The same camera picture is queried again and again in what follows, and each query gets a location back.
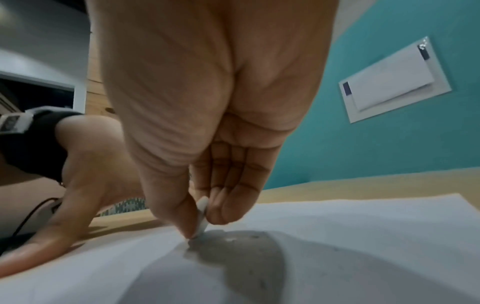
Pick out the person's left hand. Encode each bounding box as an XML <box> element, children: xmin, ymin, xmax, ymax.
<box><xmin>0</xmin><ymin>114</ymin><xmax>151</xmax><ymax>275</ymax></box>

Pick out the person's right hand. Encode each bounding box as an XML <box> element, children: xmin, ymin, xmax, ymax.
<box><xmin>85</xmin><ymin>0</ymin><xmax>341</xmax><ymax>240</ymax></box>

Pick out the white eraser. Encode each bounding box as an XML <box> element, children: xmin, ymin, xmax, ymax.
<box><xmin>188</xmin><ymin>196</ymin><xmax>210</xmax><ymax>240</ymax></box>

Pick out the white paper sheet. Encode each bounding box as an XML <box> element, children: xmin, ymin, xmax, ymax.
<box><xmin>0</xmin><ymin>193</ymin><xmax>480</xmax><ymax>304</ymax></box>

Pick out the wooden panel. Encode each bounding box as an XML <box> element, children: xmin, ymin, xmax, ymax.
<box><xmin>85</xmin><ymin>24</ymin><xmax>120</xmax><ymax>119</ymax></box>

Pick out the patterned cloth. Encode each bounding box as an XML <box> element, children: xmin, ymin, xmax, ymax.
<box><xmin>98</xmin><ymin>196</ymin><xmax>148</xmax><ymax>217</ymax></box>

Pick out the white folded paper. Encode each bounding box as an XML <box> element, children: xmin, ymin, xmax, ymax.
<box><xmin>346</xmin><ymin>47</ymin><xmax>436</xmax><ymax>112</ymax></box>

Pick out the black wrist strap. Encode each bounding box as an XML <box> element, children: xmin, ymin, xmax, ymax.
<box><xmin>0</xmin><ymin>106</ymin><xmax>86</xmax><ymax>182</ymax></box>

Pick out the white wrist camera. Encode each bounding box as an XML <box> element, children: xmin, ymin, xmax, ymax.
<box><xmin>0</xmin><ymin>108</ymin><xmax>38</xmax><ymax>134</ymax></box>

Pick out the black cable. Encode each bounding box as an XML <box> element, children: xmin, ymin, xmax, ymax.
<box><xmin>0</xmin><ymin>197</ymin><xmax>63</xmax><ymax>247</ymax></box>

